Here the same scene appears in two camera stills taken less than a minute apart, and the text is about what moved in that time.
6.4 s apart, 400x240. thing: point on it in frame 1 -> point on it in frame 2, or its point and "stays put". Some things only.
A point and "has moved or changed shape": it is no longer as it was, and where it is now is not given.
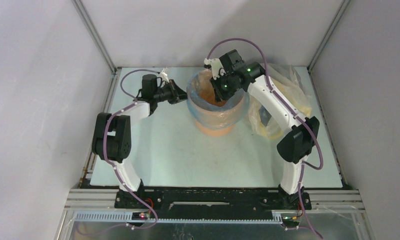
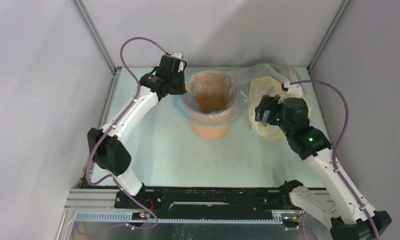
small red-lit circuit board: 140,216 stays put
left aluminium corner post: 95,35 stays put
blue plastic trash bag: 208,111 has moved or changed shape
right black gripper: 220,89 -> 270,110
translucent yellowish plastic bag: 289,85 stays put
